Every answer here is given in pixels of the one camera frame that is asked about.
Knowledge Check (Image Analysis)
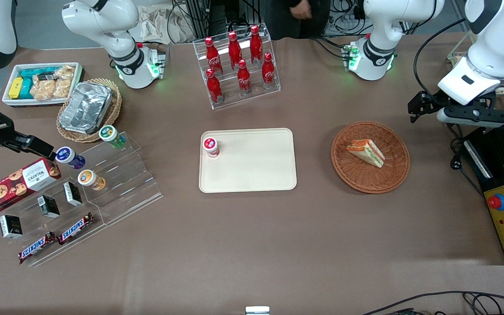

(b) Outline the red cola bottle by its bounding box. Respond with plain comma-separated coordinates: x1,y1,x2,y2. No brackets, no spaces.
206,69,224,105
261,52,277,90
250,25,264,66
204,37,223,75
237,59,253,96
227,31,243,71

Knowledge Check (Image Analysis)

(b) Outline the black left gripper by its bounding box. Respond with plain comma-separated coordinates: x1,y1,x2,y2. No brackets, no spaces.
408,90,504,123

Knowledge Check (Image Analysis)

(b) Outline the beige crumpled bag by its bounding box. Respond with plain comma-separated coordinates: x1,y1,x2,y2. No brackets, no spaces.
137,3,192,45

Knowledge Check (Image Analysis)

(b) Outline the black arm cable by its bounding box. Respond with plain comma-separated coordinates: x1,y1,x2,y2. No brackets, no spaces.
413,19,468,102

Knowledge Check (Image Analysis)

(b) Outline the grey connector block green light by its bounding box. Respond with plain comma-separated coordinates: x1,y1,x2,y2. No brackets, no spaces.
342,44,360,72
147,45,168,80

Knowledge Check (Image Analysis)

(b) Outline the brown wicker basket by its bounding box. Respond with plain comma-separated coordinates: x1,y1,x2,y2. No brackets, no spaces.
331,121,410,194

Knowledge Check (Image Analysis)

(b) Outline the green lid yogurt cup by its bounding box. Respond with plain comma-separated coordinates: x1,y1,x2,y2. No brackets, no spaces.
99,125,127,150

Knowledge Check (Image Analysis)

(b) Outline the purple lid yogurt cup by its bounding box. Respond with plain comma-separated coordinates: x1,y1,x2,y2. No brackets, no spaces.
55,147,86,170

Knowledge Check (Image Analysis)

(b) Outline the triangular sandwich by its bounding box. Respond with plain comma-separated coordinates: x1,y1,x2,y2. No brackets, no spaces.
346,139,385,168

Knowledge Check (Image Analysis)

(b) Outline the light wicker basket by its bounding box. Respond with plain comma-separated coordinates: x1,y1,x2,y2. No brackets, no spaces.
56,78,123,144

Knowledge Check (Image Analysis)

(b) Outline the person in dark clothes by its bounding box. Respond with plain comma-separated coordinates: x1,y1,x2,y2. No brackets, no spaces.
261,0,332,41

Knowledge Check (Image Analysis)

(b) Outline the teal snack box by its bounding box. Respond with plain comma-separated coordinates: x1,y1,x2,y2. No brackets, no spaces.
19,67,56,81
19,79,35,99

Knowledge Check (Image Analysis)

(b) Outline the small black box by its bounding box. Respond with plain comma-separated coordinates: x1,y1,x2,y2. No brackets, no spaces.
63,182,83,207
0,214,23,239
37,195,60,219

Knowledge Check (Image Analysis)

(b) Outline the person's bare hand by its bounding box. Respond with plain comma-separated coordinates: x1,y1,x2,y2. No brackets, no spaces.
290,0,313,20

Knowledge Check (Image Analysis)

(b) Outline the aluminium foil tray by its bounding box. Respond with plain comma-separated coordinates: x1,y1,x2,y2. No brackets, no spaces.
59,81,113,134

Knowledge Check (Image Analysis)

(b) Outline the red lid yogurt cup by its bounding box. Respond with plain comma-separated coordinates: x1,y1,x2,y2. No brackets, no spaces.
203,137,221,158

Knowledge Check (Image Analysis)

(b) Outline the black table cable with plug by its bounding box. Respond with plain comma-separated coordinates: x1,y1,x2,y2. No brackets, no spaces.
449,124,485,185

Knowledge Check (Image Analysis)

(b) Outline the cracker pack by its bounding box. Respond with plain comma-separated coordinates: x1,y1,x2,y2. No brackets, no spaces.
53,65,76,98
31,79,56,101

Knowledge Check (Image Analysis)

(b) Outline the white snack tray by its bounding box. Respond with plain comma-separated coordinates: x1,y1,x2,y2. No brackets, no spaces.
2,62,84,108

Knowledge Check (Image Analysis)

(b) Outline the red Walkers shortbread box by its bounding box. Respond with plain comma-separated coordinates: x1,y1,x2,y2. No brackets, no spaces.
0,157,62,215

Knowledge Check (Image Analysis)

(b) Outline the orange lid yogurt cup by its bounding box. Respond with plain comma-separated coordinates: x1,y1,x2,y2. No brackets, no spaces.
77,169,106,191

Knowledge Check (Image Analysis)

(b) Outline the white power strip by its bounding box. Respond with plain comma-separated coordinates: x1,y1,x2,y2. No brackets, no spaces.
327,12,367,36

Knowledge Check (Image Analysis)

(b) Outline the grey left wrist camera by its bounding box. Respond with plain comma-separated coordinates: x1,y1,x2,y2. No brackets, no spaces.
437,107,504,128

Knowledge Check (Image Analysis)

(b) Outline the yellow snack box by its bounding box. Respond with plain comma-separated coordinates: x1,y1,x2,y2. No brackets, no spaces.
9,77,25,100

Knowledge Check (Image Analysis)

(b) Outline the black cable at table edge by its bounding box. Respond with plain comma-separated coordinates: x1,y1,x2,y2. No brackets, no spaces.
361,290,504,315

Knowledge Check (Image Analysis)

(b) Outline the cream plastic tray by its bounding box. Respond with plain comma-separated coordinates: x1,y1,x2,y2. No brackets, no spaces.
199,128,298,193

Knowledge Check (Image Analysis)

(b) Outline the Snickers chocolate bar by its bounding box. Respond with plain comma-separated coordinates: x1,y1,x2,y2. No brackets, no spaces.
18,232,57,265
58,212,95,245

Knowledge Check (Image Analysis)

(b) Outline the clear acrylic bottle rack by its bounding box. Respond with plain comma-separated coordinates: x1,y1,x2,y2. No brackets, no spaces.
193,23,281,110

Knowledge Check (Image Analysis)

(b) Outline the clear acrylic stepped shelf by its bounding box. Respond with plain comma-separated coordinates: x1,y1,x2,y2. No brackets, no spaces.
73,131,164,226
0,173,106,268

